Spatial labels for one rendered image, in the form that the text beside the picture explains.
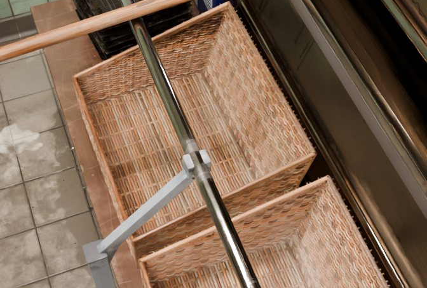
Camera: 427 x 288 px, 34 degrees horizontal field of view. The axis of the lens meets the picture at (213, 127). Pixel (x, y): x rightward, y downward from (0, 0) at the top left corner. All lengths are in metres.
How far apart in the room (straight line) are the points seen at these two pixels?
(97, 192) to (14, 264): 0.69
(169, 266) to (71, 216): 0.92
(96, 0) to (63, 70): 0.28
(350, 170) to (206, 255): 0.44
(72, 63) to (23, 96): 0.74
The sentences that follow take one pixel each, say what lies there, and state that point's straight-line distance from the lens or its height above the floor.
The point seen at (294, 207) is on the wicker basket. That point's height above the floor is 0.76.
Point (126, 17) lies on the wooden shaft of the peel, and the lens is 1.49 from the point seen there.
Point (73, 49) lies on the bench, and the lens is 2.28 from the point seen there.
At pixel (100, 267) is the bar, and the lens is 1.48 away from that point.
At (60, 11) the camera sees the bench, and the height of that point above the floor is 0.58.
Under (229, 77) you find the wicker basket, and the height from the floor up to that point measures 0.69.
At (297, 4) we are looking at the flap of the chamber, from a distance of 1.21.
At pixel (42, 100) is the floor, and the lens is 2.92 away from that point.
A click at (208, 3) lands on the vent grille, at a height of 0.70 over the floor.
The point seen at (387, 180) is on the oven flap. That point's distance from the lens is 1.46.
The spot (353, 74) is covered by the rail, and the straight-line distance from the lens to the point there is 1.09.
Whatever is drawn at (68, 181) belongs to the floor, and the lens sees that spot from 2.68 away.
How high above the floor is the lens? 2.25
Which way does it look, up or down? 54 degrees down
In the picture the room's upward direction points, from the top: straight up
